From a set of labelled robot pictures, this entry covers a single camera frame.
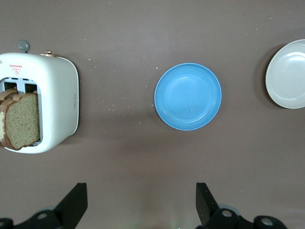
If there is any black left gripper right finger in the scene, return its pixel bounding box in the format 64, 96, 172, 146
196, 183, 286, 229

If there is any copper toaster dial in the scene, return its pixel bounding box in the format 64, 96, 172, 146
39, 50, 58, 58

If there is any blue plate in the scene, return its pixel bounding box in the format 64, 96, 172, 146
154, 62, 223, 131

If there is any white toaster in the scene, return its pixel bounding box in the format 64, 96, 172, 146
0, 40, 80, 154

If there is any brown bread slice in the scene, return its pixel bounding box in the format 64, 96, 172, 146
0, 88, 19, 148
4, 93, 41, 151

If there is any beige plate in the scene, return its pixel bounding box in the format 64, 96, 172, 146
265, 39, 305, 109

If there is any grey toaster lever knob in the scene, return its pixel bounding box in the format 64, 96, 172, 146
18, 40, 31, 53

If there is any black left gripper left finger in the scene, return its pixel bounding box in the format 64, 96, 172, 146
0, 183, 88, 229

